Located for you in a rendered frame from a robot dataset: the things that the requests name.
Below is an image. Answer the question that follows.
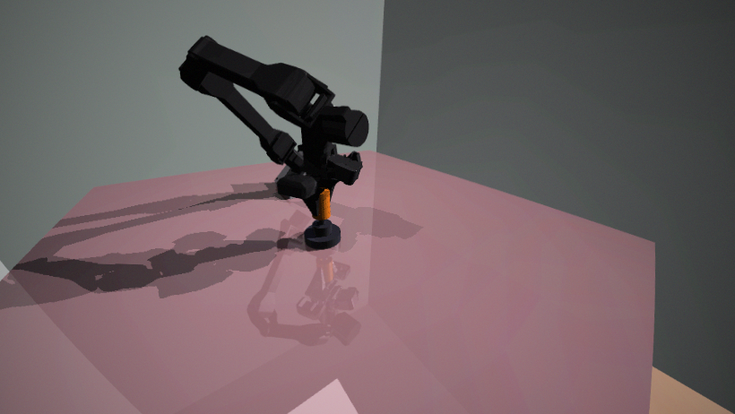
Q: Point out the orange knob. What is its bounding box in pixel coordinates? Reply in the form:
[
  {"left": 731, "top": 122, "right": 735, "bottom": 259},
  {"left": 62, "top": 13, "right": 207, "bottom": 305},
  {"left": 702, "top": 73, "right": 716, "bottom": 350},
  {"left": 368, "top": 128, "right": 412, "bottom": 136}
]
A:
[{"left": 312, "top": 187, "right": 331, "bottom": 220}]

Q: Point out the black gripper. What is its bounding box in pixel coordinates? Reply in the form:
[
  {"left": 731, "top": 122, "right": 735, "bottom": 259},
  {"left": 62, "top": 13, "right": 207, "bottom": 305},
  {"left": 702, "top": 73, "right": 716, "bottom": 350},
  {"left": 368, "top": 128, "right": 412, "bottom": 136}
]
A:
[{"left": 276, "top": 140, "right": 339, "bottom": 217}]

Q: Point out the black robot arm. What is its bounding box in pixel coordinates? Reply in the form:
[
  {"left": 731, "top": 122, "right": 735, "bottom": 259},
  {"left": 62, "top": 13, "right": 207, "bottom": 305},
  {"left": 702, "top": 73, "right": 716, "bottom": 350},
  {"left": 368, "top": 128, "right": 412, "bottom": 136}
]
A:
[{"left": 179, "top": 35, "right": 369, "bottom": 185}]

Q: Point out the dark round pedestal with short shaft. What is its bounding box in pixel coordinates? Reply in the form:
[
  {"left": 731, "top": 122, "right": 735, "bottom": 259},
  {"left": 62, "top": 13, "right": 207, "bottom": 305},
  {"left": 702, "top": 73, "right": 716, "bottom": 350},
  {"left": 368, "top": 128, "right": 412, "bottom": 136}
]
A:
[{"left": 304, "top": 219, "right": 341, "bottom": 250}]

